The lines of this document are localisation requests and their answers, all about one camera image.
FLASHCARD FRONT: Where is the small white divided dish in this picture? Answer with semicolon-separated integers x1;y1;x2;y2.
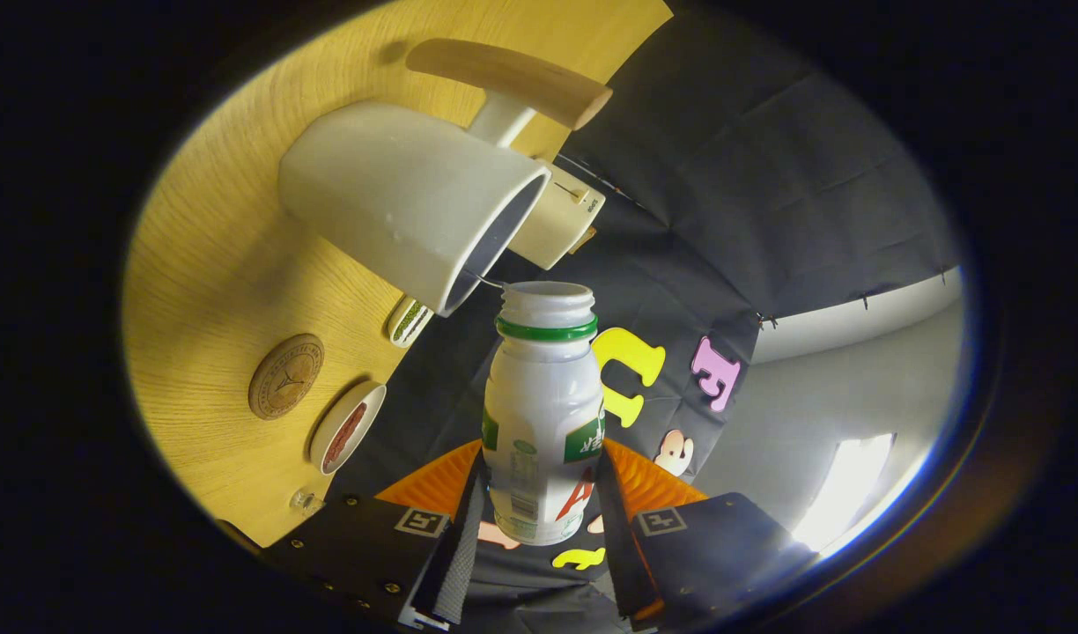
388;295;435;348

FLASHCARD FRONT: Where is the white cup with wooden handle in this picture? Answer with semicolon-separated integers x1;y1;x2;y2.
278;38;614;318

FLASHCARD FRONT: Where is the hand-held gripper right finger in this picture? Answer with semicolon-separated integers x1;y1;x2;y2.
594;438;817;633

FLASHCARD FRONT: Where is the wooden table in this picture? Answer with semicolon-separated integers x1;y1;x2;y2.
121;0;675;549

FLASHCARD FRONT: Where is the round white plate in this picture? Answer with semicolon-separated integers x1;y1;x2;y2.
308;380;388;476

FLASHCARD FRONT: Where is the reddish brown meat slice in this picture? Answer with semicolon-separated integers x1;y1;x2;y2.
323;402;368;470

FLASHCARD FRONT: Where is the round wooden coaster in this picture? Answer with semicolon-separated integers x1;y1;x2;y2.
247;333;325;421

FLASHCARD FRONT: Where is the ceiling light panel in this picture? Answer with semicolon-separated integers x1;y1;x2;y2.
790;431;936;557

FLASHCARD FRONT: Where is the white juice bottle green label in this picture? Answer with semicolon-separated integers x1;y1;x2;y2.
482;281;607;547

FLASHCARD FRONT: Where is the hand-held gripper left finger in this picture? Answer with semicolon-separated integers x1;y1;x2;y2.
262;439;489;633

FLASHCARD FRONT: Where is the cream toaster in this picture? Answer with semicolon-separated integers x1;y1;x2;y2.
506;163;607;271

